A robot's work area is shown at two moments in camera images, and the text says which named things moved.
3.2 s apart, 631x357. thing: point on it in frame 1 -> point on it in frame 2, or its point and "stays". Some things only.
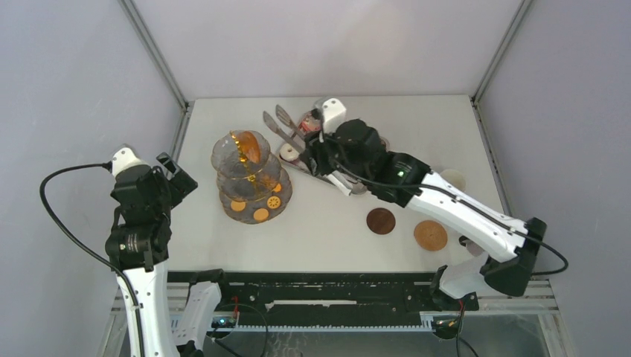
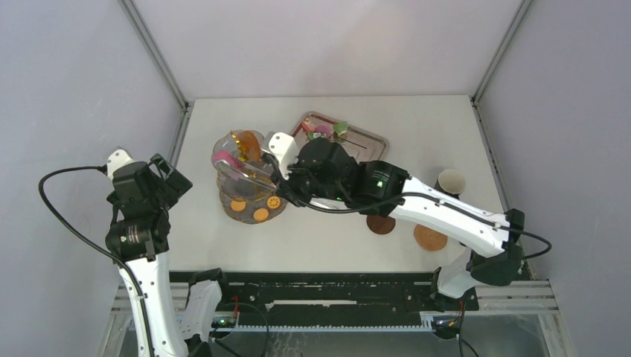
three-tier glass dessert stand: [253, 188] stays
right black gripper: [315, 152] -> [288, 187]
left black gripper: [181, 184] stays
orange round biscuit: [260, 214] stays
